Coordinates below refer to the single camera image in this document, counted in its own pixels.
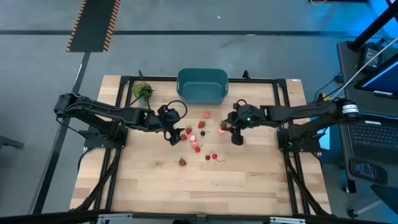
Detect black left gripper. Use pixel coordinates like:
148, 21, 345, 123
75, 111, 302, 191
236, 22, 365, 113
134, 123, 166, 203
157, 105, 187, 146

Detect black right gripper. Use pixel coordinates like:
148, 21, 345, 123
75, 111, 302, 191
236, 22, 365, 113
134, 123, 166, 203
221, 104, 262, 146

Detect teal plastic bin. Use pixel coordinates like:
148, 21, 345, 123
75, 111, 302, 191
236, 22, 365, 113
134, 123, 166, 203
176, 68, 229, 106

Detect green artificial potted plant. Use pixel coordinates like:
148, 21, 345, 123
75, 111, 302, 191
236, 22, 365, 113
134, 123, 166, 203
132, 82, 155, 107

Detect black floor strip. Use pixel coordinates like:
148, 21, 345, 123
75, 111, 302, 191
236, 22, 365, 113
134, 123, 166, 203
29, 52, 91, 215
0, 29, 385, 36

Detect black hazard-striped floor mat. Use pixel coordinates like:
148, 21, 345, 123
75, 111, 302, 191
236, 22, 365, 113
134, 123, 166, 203
65, 0, 121, 53

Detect black laptop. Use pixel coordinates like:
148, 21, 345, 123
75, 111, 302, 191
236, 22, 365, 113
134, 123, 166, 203
338, 110, 398, 166

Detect black phone-like device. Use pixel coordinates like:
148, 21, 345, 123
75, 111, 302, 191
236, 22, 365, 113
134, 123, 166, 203
348, 157, 389, 187

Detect black power adapter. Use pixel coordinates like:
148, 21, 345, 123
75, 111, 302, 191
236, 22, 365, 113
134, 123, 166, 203
360, 42, 387, 72

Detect black overhead rig bar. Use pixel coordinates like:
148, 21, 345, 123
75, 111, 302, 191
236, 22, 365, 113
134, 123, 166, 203
0, 210, 398, 224

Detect monitor with blue screen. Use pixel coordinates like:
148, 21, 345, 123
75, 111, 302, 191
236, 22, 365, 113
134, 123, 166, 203
353, 52, 398, 100

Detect grey chair leg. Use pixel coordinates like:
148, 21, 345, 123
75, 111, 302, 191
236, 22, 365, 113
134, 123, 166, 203
0, 135, 25, 151

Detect office chair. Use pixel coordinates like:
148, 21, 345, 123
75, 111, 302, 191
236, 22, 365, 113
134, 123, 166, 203
345, 183, 398, 219

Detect black diagonal pole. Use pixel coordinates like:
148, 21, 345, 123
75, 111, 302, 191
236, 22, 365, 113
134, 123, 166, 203
347, 0, 398, 51

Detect black aluminium table frame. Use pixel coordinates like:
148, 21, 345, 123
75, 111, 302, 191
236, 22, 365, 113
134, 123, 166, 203
72, 70, 333, 218

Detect silver metal bracket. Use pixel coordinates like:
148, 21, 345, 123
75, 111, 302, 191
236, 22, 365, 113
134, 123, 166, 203
269, 216, 307, 224
96, 213, 134, 224

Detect white cable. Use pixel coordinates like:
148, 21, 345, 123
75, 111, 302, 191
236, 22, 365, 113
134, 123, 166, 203
340, 36, 398, 98

